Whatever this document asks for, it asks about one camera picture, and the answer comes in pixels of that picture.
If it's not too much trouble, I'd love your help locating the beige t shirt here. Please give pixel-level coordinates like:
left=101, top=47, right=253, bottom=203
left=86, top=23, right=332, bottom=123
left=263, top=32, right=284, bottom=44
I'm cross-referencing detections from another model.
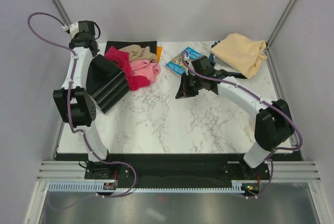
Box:
left=120, top=44, right=158, bottom=63

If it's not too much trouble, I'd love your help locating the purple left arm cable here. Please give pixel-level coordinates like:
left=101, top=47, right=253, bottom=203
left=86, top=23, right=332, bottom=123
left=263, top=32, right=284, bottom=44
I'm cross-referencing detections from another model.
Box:
left=27, top=12, right=138, bottom=211

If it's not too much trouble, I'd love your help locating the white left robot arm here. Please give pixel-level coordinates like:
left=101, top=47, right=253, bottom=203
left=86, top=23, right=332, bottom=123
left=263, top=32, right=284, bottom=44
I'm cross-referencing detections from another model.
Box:
left=53, top=20, right=115, bottom=179

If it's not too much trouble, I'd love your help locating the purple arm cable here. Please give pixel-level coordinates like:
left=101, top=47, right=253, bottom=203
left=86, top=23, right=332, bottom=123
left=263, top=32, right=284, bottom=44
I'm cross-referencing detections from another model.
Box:
left=181, top=52, right=303, bottom=200
left=27, top=12, right=138, bottom=211

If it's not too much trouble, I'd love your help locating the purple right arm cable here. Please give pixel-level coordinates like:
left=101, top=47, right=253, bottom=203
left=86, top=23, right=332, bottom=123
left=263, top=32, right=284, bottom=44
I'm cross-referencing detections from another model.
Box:
left=181, top=52, right=303, bottom=200

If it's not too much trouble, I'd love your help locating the black notebook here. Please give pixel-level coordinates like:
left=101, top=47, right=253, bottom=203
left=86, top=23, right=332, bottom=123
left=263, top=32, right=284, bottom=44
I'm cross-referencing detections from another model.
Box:
left=104, top=41, right=157, bottom=54

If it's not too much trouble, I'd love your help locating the white slotted cable duct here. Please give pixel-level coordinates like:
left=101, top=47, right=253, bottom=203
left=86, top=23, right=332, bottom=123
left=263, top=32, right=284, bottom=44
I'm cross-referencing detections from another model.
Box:
left=47, top=182, right=246, bottom=193

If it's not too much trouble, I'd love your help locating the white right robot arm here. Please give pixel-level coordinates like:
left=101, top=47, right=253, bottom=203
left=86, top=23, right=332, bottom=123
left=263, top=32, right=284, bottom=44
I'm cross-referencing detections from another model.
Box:
left=175, top=56, right=295, bottom=179

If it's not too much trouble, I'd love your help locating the light pink t shirt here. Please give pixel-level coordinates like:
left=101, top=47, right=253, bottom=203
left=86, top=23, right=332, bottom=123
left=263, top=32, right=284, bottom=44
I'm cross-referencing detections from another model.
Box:
left=130, top=60, right=161, bottom=83

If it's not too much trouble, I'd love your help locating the right aluminium frame post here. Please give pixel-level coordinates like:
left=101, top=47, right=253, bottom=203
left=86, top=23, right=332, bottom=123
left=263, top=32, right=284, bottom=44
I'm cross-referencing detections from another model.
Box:
left=266, top=0, right=298, bottom=49

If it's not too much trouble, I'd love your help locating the magenta t shirt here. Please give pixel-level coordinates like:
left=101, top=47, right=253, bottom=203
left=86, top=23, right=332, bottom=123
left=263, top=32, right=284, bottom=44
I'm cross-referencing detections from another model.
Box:
left=104, top=46, right=150, bottom=91

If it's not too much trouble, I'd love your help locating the cream yellow t shirt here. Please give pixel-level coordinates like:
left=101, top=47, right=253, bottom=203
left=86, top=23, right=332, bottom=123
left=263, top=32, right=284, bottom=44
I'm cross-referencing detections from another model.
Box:
left=211, top=33, right=267, bottom=79

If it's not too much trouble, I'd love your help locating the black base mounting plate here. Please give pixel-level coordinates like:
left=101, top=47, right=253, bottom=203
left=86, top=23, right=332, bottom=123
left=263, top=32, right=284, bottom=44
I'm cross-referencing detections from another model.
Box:
left=85, top=154, right=270, bottom=188

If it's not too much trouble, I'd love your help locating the blue illustrated paperback book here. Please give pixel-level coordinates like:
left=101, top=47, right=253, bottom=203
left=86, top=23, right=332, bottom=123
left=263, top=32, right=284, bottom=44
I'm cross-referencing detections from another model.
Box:
left=165, top=47, right=202, bottom=76

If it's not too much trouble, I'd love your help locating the navy white folded cloth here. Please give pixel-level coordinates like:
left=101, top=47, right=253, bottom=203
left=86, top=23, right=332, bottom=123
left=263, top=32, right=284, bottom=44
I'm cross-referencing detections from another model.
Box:
left=209, top=53, right=246, bottom=79

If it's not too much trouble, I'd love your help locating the black pink drawer organizer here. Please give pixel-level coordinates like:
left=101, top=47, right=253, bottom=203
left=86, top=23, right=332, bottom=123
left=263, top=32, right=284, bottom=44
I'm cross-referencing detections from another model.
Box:
left=86, top=54, right=130, bottom=114

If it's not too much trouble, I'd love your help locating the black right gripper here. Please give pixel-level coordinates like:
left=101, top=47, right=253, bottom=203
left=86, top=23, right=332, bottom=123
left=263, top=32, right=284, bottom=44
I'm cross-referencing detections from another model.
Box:
left=175, top=73, right=204, bottom=99

